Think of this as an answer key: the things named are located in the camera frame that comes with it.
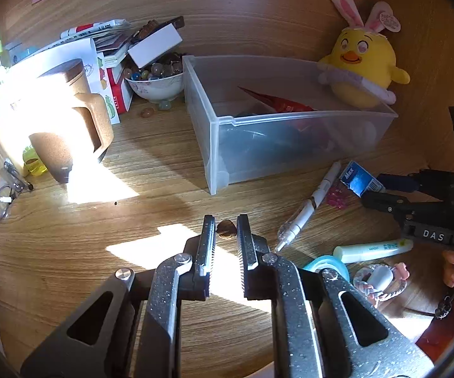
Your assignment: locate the white ceramic bowl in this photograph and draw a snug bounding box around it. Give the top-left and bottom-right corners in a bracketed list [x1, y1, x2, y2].
[125, 69, 184, 105]

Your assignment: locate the light blue tape roll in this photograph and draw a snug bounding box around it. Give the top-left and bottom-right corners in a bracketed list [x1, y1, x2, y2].
[300, 255, 350, 282]

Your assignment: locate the pink white braided rope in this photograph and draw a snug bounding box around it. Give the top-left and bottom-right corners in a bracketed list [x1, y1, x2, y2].
[353, 262, 409, 308]

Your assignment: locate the clear plastic storage box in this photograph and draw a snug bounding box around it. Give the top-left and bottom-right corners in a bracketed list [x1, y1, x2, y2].
[182, 55, 399, 195]

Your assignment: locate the brown heart-shaped token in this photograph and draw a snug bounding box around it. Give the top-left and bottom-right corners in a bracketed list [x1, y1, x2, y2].
[216, 220, 237, 240]

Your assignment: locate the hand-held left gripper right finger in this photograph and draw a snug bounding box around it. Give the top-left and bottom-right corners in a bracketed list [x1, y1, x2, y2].
[237, 214, 434, 378]

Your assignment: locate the fruit print carton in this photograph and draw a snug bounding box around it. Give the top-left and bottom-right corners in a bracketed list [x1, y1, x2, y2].
[96, 53, 134, 124]

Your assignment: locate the blue staples box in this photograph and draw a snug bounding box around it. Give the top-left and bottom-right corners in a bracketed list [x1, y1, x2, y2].
[339, 160, 383, 198]

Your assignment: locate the yellow-green plastic ring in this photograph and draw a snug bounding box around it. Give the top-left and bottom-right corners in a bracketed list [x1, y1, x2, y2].
[22, 146, 48, 177]

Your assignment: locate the stack of books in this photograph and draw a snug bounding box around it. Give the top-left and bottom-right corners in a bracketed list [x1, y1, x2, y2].
[59, 16, 184, 67]

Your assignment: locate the pink bead charm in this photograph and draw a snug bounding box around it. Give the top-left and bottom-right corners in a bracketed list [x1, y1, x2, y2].
[326, 187, 348, 209]

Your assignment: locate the pile of glass marbles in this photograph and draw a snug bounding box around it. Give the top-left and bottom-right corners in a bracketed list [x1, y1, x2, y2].
[122, 57, 183, 81]

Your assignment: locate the pale green stick tube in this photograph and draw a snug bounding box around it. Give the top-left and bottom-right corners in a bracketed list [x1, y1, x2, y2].
[333, 239, 414, 264]

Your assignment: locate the white container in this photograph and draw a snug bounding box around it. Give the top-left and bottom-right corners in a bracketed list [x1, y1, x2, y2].
[0, 87, 34, 174]

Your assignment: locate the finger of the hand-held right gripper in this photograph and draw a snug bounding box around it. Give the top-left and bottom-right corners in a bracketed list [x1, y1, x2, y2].
[361, 194, 446, 225]
[377, 170, 454, 193]

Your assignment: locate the white pen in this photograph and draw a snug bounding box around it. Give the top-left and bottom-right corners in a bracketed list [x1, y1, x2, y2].
[274, 161, 343, 253]

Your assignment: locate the cork canister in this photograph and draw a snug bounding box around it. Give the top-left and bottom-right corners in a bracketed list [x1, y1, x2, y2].
[28, 59, 115, 184]

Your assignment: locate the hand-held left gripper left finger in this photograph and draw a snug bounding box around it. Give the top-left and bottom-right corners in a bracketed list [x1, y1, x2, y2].
[20, 215, 217, 378]

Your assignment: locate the yellow chick plush toy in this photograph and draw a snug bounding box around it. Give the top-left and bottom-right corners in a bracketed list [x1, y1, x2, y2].
[317, 0, 411, 109]

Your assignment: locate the person's right hand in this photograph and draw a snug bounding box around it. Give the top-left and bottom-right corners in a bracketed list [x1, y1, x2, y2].
[443, 250, 454, 288]

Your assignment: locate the white cardboard box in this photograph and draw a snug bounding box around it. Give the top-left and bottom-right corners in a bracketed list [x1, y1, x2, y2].
[127, 24, 183, 68]

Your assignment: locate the white plastic cap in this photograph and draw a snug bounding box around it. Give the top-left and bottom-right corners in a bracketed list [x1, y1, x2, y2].
[369, 268, 393, 290]

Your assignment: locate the red packet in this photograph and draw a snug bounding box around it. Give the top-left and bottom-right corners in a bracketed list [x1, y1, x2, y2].
[238, 86, 330, 135]

